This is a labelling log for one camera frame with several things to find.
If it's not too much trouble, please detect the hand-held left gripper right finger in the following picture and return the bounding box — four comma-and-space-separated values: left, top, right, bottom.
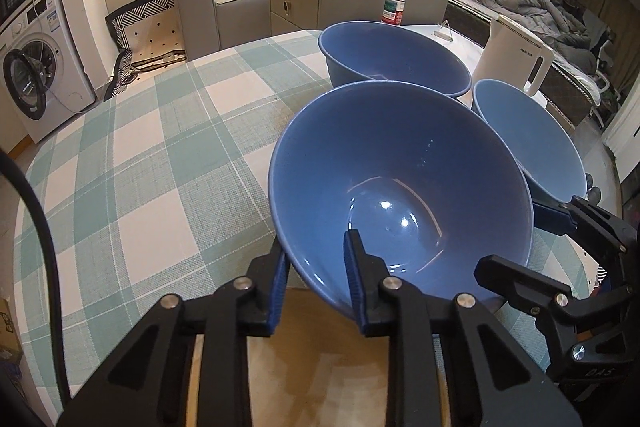
343, 229, 583, 427

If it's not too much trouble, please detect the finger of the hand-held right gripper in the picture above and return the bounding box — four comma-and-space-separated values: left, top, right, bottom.
530, 194, 632, 269
473, 253, 633, 334

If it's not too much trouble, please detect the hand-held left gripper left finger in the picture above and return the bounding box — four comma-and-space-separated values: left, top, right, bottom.
59, 237, 288, 427

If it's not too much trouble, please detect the blue ceramic bowl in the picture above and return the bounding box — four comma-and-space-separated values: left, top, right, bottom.
268, 80, 535, 323
318, 21, 472, 98
471, 78, 588, 204

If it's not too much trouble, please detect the office chair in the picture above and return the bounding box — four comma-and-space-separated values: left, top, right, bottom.
582, 24, 623, 128

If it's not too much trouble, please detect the white electric kettle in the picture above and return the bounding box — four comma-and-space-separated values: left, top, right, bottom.
472, 14, 555, 108

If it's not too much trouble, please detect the green white checked tablecloth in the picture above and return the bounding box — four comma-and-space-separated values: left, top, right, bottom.
12, 29, 591, 427

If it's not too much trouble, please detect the grey padded coat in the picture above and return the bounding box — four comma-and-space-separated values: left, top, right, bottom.
447, 0, 608, 72

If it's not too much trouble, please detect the printed cardboard box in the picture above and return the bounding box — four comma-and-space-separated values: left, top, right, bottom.
0, 297, 23, 358

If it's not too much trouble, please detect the grey side cabinet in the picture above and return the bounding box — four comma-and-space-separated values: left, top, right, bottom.
269, 0, 448, 36

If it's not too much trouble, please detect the cream dotted cushion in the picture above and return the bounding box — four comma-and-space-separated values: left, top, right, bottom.
131, 9, 187, 72

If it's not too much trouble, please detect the black white patterned cushion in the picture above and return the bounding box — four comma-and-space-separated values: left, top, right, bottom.
105, 0, 176, 52

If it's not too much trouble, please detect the white washing machine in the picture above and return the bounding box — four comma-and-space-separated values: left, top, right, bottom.
0, 0, 98, 142

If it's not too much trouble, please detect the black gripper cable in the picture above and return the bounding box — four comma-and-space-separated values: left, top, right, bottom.
0, 152, 71, 408

